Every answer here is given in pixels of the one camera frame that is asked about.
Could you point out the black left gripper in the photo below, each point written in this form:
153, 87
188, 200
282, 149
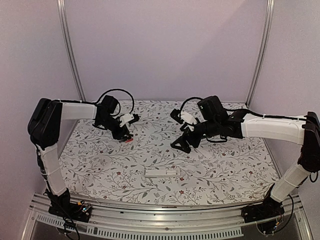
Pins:
119, 135

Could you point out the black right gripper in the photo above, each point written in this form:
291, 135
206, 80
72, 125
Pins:
186, 134

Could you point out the long white remote control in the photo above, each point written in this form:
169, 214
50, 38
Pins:
161, 173

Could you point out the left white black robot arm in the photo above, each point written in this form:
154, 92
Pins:
45, 124

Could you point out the floral patterned table mat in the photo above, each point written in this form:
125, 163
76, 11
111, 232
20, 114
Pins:
93, 164

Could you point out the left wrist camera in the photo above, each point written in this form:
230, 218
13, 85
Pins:
128, 118

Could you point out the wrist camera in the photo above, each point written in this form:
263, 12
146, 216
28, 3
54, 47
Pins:
184, 118
128, 118

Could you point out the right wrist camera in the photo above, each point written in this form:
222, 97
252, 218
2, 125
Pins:
184, 118

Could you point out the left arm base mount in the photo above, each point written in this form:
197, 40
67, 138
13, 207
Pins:
61, 205

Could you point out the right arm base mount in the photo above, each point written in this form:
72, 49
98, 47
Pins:
269, 208

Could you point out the left aluminium frame post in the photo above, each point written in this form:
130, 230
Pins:
62, 12

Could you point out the aluminium frame post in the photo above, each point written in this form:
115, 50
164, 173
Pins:
62, 12
270, 4

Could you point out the right aluminium frame post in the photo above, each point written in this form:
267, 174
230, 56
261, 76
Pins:
270, 4

